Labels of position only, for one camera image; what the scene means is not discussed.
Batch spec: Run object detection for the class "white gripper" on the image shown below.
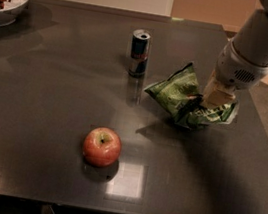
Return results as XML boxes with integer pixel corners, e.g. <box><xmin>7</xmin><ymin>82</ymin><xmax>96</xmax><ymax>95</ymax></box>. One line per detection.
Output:
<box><xmin>201</xmin><ymin>41</ymin><xmax>268</xmax><ymax>109</ymax></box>

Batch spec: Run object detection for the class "green jalapeno chip bag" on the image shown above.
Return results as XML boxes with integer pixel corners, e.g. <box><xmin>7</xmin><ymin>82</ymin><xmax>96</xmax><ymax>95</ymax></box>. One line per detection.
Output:
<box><xmin>144</xmin><ymin>62</ymin><xmax>239</xmax><ymax>130</ymax></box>

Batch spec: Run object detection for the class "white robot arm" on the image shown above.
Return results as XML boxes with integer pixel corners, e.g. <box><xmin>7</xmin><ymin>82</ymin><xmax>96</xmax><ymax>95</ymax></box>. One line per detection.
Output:
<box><xmin>201</xmin><ymin>0</ymin><xmax>268</xmax><ymax>108</ymax></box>

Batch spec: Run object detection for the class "blue silver redbull can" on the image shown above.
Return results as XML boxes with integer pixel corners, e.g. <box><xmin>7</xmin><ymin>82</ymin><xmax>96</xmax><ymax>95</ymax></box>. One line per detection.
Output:
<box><xmin>128</xmin><ymin>29</ymin><xmax>151</xmax><ymax>77</ymax></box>

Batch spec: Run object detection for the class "red apple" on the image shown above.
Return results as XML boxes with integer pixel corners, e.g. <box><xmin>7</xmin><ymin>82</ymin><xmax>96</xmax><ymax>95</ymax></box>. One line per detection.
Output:
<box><xmin>82</xmin><ymin>127</ymin><xmax>122</xmax><ymax>168</ymax></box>

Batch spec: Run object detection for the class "white bowl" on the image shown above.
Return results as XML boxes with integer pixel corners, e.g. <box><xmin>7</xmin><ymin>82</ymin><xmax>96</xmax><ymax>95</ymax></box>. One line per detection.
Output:
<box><xmin>0</xmin><ymin>0</ymin><xmax>29</xmax><ymax>26</ymax></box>

